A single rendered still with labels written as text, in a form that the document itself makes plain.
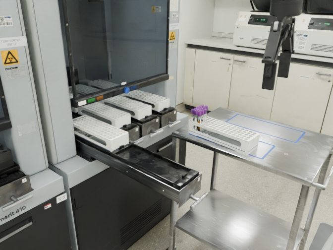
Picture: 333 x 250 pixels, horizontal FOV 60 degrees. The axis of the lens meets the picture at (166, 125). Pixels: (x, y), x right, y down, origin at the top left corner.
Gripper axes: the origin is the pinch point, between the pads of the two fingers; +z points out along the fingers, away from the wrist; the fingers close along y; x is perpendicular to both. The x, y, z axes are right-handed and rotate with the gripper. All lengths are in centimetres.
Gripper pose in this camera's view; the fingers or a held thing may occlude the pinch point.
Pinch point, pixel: (276, 79)
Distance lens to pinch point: 85.8
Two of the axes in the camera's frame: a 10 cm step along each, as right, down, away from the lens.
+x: -8.1, -2.2, 5.4
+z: 0.3, 9.1, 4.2
